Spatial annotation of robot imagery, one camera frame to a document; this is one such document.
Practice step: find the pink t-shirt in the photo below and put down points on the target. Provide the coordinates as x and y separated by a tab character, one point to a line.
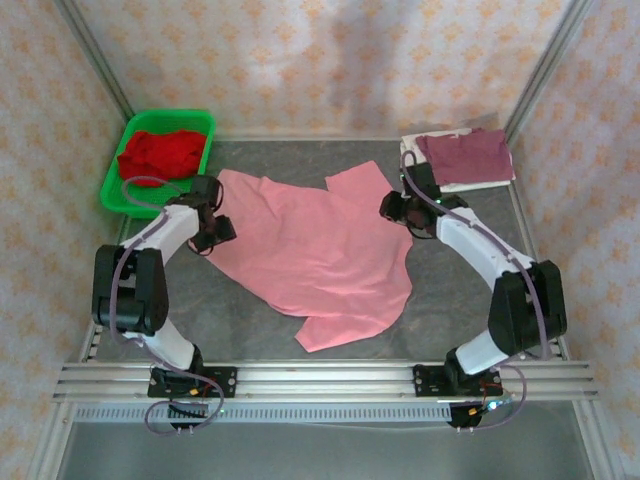
310	260

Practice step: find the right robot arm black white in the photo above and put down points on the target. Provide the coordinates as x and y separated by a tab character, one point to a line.
525	310

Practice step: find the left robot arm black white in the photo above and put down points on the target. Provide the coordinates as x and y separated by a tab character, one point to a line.
135	295

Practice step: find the white folded t-shirt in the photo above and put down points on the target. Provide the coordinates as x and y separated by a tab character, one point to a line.
470	186

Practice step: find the maroon folded t-shirt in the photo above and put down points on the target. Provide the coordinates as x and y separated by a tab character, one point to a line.
475	157

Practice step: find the red t-shirt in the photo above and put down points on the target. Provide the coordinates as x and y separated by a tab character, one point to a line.
160	155

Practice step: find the green plastic basket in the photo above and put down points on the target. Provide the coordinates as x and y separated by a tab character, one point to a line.
111	192

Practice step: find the small circuit board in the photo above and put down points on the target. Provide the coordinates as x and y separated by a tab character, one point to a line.
495	404

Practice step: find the aluminium table side rail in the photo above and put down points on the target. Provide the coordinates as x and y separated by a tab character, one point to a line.
525	230
116	240

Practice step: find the aluminium frame cross bar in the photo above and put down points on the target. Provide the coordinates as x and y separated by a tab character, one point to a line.
325	138

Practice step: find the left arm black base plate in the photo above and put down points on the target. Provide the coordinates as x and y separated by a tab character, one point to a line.
225	382

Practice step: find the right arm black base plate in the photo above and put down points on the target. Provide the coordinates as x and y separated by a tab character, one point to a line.
427	382

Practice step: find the aluminium frame post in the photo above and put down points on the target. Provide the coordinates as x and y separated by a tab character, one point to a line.
545	65
97	62

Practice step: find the aluminium mounting rail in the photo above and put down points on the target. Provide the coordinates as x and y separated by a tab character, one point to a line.
325	382

